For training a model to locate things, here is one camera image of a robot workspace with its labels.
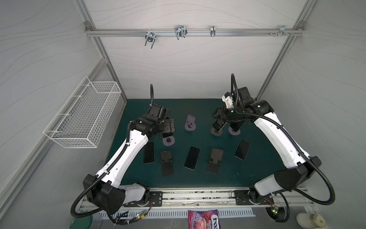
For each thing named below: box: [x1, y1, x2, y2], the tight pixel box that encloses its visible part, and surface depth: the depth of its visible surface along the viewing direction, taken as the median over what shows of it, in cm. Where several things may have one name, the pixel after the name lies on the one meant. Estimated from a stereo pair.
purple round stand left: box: [162, 135, 176, 147], surface depth 97 cm
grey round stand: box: [210, 127, 223, 137], surface depth 103 cm
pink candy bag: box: [187, 209, 221, 229], surface depth 67 cm
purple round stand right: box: [228, 126, 241, 136], surface depth 102 cm
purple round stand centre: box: [184, 114, 197, 132], surface depth 100 cm
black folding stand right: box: [206, 147, 224, 175], surface depth 82 cm
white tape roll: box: [295, 212, 326, 229], surface depth 62 cm
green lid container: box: [69, 214, 93, 229], surface depth 60 cm
